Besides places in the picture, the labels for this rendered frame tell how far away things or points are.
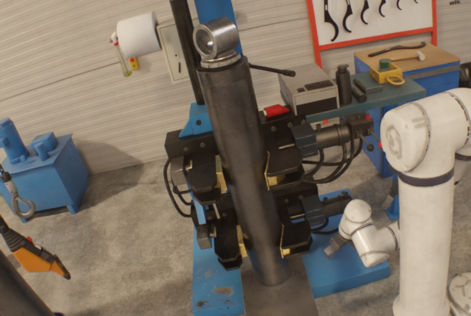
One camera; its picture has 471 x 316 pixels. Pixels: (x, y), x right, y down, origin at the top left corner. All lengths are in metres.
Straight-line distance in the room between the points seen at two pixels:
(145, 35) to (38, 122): 2.28
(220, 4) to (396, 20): 2.46
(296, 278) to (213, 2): 1.60
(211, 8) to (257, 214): 1.03
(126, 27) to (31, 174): 1.93
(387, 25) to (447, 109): 3.20
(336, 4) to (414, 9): 0.91
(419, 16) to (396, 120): 3.43
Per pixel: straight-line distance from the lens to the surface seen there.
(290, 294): 2.09
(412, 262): 0.81
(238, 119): 1.43
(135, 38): 2.26
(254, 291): 2.15
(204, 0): 1.79
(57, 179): 3.55
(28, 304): 1.98
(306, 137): 1.68
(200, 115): 1.75
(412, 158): 0.63
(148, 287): 2.61
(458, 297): 1.07
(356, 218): 1.13
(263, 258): 1.95
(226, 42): 1.37
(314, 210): 1.96
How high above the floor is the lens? 1.87
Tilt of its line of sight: 28 degrees down
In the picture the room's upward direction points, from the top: 13 degrees counter-clockwise
